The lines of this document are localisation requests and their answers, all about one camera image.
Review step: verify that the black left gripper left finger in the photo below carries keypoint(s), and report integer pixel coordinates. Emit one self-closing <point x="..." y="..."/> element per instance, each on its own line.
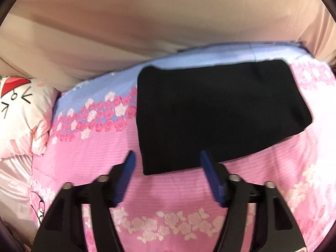
<point x="62" y="228"/>

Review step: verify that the white pink cartoon pillow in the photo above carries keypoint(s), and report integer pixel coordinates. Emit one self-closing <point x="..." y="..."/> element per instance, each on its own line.
<point x="26" y="116"/>

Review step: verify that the black fleece-lined pants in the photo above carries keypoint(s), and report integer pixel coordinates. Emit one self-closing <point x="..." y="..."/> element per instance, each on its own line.
<point x="229" y="111"/>

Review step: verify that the white satin fabric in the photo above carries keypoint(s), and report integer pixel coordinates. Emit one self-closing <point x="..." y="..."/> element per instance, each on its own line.
<point x="16" y="207"/>

